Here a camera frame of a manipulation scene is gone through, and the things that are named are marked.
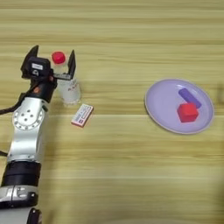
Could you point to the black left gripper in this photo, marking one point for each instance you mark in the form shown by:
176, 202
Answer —
43, 87

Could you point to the clear bottle with red cap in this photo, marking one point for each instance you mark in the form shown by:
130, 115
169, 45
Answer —
70, 90

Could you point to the lilac round plate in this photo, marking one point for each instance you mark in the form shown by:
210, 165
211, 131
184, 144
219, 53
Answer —
163, 102

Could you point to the purple rectangular block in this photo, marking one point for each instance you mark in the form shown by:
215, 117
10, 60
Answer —
189, 96

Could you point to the red cube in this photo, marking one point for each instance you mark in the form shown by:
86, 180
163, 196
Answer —
187, 113

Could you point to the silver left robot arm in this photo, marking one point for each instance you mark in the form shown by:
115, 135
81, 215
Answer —
26, 131

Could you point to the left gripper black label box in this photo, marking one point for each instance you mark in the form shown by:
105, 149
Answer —
36, 67

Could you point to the small red white box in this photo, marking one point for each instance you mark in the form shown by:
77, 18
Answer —
82, 115

